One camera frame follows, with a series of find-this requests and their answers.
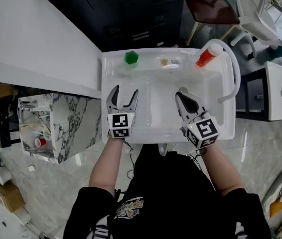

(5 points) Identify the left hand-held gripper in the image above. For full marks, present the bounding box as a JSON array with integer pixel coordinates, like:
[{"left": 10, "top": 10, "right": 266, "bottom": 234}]
[{"left": 106, "top": 84, "right": 140, "bottom": 139}]

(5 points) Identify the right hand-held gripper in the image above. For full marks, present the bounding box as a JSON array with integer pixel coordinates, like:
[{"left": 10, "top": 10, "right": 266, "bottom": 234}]
[{"left": 175, "top": 91, "right": 221, "bottom": 149}]

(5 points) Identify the green plastic cup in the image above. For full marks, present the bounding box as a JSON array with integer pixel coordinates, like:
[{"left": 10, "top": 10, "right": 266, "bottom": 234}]
[{"left": 124, "top": 50, "right": 140, "bottom": 69}]

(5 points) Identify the red bottle with white cap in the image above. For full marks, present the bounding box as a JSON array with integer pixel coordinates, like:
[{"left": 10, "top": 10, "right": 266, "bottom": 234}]
[{"left": 195, "top": 43, "right": 224, "bottom": 67}]

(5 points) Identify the person's left forearm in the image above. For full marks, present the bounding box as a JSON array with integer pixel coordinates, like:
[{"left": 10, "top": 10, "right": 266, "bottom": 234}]
[{"left": 88, "top": 137, "right": 132, "bottom": 196}]

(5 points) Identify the person's right forearm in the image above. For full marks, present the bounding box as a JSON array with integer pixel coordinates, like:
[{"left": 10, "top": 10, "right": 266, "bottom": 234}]
[{"left": 200, "top": 145, "right": 246, "bottom": 196}]

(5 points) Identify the white ceramic sink basin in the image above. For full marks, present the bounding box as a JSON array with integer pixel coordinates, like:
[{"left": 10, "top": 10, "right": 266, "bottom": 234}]
[{"left": 101, "top": 47, "right": 236, "bottom": 144}]

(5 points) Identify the marble pattern sink cabinet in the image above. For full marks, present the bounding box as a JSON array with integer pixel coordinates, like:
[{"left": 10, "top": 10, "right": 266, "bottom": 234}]
[{"left": 18, "top": 93, "right": 103, "bottom": 164}]

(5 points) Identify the person's black printed shirt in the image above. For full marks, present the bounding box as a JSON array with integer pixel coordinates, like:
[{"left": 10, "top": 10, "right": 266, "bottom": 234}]
[{"left": 63, "top": 144, "right": 273, "bottom": 239}]

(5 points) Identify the red plastic cup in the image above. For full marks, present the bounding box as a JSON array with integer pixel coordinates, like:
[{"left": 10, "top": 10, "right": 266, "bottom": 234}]
[{"left": 34, "top": 137, "right": 47, "bottom": 148}]

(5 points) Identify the dark drawer cabinet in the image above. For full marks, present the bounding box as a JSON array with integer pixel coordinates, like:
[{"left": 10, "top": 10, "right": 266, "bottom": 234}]
[{"left": 31, "top": 0, "right": 186, "bottom": 52}]

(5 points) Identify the brown seat chair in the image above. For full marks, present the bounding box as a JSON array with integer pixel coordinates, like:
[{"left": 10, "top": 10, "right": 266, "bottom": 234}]
[{"left": 184, "top": 0, "right": 241, "bottom": 46}]

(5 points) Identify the white plastic chair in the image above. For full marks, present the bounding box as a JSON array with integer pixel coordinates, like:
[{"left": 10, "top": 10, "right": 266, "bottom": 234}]
[{"left": 230, "top": 0, "right": 282, "bottom": 59}]

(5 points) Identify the teal waste bin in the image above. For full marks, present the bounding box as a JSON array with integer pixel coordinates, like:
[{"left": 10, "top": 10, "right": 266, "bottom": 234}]
[{"left": 270, "top": 38, "right": 282, "bottom": 59}]

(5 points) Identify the white tall cabinet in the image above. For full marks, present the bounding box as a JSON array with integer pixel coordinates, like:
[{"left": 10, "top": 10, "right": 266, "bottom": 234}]
[{"left": 0, "top": 0, "right": 103, "bottom": 99}]

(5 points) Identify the white printed bag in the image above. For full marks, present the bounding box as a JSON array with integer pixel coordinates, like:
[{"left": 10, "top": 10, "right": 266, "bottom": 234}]
[{"left": 262, "top": 172, "right": 282, "bottom": 219}]

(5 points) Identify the small brown cardboard box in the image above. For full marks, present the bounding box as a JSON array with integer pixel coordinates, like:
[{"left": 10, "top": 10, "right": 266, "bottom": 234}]
[{"left": 0, "top": 180, "right": 26, "bottom": 213}]

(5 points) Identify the black metal washbasin frame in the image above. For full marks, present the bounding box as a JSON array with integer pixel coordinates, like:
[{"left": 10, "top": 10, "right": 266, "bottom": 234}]
[{"left": 235, "top": 67, "right": 271, "bottom": 121}]

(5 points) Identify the white faucet with hose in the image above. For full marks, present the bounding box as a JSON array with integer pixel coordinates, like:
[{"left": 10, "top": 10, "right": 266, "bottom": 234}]
[{"left": 180, "top": 39, "right": 241, "bottom": 104}]

